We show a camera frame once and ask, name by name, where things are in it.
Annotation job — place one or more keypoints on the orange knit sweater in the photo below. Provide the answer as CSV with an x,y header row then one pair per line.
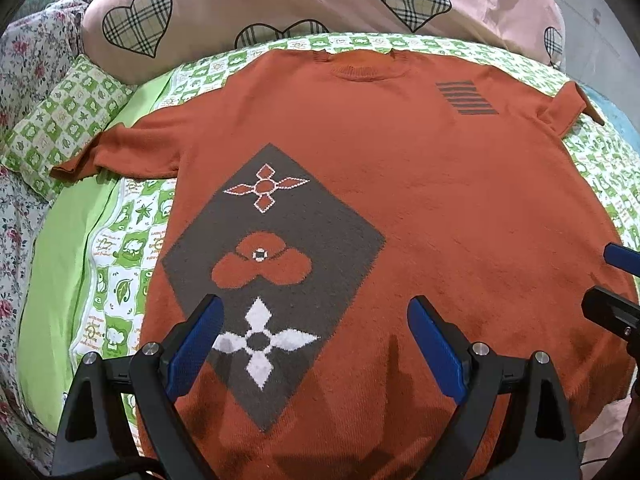
x,y
400,185

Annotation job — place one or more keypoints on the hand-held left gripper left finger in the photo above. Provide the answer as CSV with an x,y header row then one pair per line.
x,y
197,332

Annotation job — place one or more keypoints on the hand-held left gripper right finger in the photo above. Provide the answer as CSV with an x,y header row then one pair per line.
x,y
432,335

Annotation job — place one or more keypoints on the green checked bed sheet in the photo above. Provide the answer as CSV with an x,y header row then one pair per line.
x,y
125,240

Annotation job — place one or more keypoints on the floral patterned cloth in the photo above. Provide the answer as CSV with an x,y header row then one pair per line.
x,y
25,60

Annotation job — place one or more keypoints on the light blue cloth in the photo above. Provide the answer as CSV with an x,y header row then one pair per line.
x,y
607,110

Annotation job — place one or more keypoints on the green checked pillow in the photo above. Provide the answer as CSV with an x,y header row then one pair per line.
x,y
65,115

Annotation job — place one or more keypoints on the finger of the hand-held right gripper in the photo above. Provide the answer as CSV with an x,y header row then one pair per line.
x,y
612,310
622,259

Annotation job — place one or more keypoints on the pink cloth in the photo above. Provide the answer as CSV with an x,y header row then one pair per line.
x,y
607,425

